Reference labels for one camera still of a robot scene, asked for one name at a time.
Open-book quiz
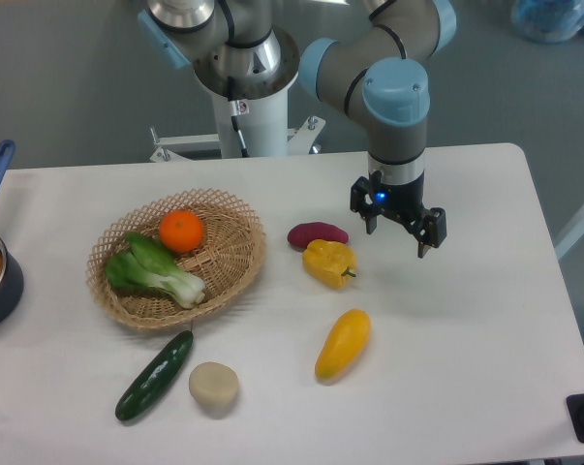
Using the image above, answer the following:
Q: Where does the white frame at right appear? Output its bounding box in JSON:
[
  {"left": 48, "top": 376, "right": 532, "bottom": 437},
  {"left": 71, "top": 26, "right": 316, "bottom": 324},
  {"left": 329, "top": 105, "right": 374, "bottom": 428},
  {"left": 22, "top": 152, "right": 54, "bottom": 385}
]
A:
[{"left": 554, "top": 203, "right": 584, "bottom": 261}]

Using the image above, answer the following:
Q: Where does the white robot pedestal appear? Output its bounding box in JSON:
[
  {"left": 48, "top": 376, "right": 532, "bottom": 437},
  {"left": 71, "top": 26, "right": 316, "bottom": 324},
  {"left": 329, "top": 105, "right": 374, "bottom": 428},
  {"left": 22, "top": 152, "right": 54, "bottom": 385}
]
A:
[{"left": 150, "top": 86, "right": 325, "bottom": 163}]

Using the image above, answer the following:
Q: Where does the green bok choy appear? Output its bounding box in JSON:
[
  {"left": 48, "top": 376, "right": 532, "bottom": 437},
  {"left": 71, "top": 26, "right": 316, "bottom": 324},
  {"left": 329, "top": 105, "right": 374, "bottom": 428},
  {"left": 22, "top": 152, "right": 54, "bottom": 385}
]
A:
[{"left": 105, "top": 232, "right": 205, "bottom": 309}]

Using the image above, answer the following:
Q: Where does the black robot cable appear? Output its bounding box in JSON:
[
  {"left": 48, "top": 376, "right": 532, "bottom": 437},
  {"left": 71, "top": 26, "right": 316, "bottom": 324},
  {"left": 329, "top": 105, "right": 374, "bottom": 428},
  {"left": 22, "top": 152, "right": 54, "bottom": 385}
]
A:
[{"left": 226, "top": 77, "right": 251, "bottom": 159}]

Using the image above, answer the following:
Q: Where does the beige round bun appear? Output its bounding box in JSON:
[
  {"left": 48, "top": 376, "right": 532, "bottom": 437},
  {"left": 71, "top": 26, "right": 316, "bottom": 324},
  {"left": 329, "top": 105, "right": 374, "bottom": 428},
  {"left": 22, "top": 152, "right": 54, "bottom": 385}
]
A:
[{"left": 188, "top": 361, "right": 239, "bottom": 419}]

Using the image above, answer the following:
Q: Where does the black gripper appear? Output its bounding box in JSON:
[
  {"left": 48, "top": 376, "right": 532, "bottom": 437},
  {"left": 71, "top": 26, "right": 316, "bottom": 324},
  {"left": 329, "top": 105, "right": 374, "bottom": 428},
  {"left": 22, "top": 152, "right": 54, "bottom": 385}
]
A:
[{"left": 350, "top": 170, "right": 446, "bottom": 259}]

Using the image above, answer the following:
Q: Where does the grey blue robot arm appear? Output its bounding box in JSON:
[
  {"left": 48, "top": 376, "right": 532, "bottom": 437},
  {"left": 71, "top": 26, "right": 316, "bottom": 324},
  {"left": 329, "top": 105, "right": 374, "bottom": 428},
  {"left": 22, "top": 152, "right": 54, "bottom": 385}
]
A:
[{"left": 138, "top": 1, "right": 456, "bottom": 253}]

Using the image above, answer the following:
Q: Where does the orange fruit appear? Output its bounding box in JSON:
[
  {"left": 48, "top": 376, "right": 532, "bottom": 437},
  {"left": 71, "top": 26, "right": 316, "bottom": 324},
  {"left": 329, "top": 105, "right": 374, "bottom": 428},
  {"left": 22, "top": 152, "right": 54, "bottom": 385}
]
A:
[{"left": 159, "top": 210, "right": 204, "bottom": 254}]

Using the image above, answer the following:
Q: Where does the woven wicker basket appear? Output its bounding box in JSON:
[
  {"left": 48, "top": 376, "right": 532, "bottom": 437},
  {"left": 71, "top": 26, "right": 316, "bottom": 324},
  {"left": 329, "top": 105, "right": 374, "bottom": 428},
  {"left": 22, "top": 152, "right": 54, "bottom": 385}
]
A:
[{"left": 86, "top": 189, "right": 266, "bottom": 329}]

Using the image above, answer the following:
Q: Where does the blue plastic bag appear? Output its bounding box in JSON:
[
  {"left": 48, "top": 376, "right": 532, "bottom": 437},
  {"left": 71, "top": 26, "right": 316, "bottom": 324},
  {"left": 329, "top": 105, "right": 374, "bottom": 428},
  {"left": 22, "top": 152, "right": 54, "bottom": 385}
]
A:
[{"left": 510, "top": 0, "right": 584, "bottom": 45}]

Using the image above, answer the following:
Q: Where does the dark green cucumber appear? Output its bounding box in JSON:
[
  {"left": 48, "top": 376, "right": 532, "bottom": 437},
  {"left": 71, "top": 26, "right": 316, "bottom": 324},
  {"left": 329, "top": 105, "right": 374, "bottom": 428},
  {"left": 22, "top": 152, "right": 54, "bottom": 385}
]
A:
[{"left": 114, "top": 329, "right": 194, "bottom": 422}]

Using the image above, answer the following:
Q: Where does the purple sweet potato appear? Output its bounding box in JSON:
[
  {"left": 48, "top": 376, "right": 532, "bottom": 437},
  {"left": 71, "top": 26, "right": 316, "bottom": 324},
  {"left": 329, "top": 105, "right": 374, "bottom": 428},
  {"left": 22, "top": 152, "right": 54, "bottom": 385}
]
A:
[{"left": 287, "top": 222, "right": 349, "bottom": 249}]

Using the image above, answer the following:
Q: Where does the yellow mango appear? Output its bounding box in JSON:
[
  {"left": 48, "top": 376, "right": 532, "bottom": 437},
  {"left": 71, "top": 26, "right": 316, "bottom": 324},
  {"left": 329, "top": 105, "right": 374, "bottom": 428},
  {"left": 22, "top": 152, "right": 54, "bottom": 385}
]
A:
[{"left": 314, "top": 309, "right": 372, "bottom": 383}]

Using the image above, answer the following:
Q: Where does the yellow bell pepper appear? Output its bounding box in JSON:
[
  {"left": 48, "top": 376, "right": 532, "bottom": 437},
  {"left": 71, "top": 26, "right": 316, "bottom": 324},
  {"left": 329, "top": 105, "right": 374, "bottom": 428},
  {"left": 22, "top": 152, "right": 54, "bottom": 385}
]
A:
[{"left": 302, "top": 239, "right": 356, "bottom": 290}]

